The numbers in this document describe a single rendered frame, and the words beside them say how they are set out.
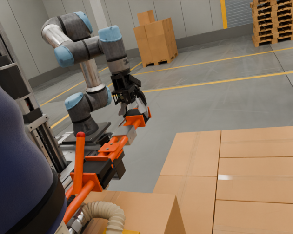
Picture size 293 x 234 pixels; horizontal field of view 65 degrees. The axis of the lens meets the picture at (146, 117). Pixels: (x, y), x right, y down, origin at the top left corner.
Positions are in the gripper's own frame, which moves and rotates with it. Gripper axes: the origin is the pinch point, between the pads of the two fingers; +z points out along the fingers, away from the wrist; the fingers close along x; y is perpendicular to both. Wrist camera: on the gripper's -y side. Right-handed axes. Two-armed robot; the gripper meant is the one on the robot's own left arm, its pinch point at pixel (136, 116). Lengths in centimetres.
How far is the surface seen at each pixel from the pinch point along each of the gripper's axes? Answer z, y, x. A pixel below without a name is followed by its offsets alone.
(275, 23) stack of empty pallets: 68, -682, 128
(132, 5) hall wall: -92, -945, -375
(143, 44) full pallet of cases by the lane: 45, -675, -259
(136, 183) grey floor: 122, -94, -74
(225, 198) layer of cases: 67, -25, 26
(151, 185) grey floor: 122, -91, -55
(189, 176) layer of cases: 67, -43, 3
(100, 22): -45, -280, -167
